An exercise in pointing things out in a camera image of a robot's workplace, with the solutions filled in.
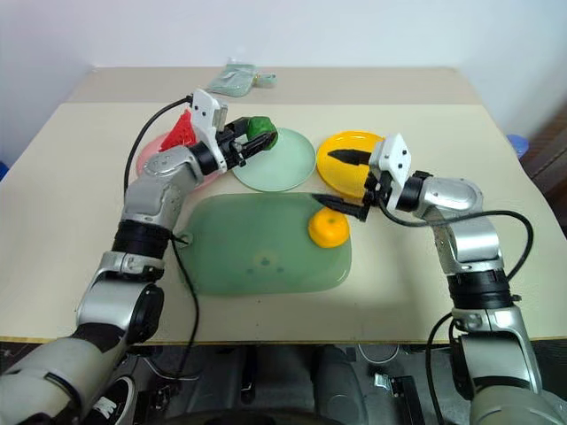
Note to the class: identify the green toy vegetable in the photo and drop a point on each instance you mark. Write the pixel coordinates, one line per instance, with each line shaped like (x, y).
(259, 126)

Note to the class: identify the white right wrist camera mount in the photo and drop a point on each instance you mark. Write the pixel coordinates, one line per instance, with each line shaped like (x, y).
(396, 157)

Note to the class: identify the small green and yellow item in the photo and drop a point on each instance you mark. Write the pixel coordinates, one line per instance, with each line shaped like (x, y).
(266, 79)

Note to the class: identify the blue object at edge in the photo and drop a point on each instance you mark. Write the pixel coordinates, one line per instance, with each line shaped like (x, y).
(3, 168)

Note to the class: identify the dark grey rounded shape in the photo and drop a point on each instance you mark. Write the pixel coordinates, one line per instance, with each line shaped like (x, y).
(339, 385)

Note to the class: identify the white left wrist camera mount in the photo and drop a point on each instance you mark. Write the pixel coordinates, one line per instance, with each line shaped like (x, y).
(204, 110)

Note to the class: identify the yellow round plate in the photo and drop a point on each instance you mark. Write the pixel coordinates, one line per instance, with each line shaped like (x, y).
(343, 181)

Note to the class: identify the blue round object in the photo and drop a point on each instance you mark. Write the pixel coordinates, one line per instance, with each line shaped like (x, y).
(518, 146)

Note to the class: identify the orange toy fruit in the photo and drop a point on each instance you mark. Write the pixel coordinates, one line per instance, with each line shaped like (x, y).
(328, 229)

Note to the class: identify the pink round plate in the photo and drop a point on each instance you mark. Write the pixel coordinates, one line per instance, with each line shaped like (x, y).
(148, 155)

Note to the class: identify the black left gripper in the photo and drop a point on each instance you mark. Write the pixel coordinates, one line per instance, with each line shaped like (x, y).
(232, 149)

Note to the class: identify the metal bracket with black bar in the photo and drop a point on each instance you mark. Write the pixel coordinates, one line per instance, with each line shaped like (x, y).
(396, 389)

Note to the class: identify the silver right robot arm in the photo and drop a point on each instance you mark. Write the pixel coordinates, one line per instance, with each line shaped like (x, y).
(452, 192)

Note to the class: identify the green plastic-wrapped package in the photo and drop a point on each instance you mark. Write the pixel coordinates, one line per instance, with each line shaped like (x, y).
(230, 79)

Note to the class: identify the green round plate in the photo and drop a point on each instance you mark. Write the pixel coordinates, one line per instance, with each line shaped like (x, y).
(279, 166)

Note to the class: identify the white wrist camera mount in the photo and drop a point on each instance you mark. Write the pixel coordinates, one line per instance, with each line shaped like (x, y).
(396, 157)
(204, 110)

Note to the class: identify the green rectangular tray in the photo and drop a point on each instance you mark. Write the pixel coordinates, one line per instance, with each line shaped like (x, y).
(248, 243)

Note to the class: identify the black shoe with white sole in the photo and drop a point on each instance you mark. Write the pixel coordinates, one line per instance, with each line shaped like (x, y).
(113, 400)

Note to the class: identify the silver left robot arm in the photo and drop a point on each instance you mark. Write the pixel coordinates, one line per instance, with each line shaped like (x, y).
(150, 195)

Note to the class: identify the brown wooden furniture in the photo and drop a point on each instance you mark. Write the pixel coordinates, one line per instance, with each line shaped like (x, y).
(549, 150)

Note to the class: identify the red strawberry toy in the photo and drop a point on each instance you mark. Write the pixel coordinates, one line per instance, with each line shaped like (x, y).
(179, 133)

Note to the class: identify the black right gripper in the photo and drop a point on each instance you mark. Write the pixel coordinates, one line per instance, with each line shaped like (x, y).
(377, 186)

